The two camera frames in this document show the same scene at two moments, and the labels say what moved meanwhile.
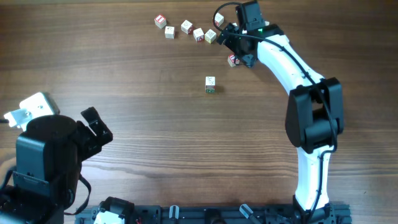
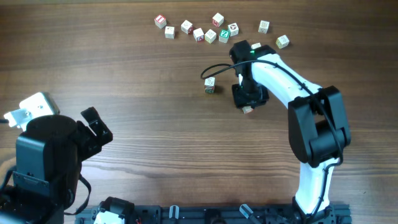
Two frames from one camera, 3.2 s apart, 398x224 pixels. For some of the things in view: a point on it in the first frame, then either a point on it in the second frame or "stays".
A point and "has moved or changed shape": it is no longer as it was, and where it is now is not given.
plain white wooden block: [170, 32] stays
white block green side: [209, 91] stays
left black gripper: [92, 144] stays
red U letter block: [231, 60] has moved or changed shape
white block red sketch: [210, 84] stays
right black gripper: [247, 60] → [240, 102]
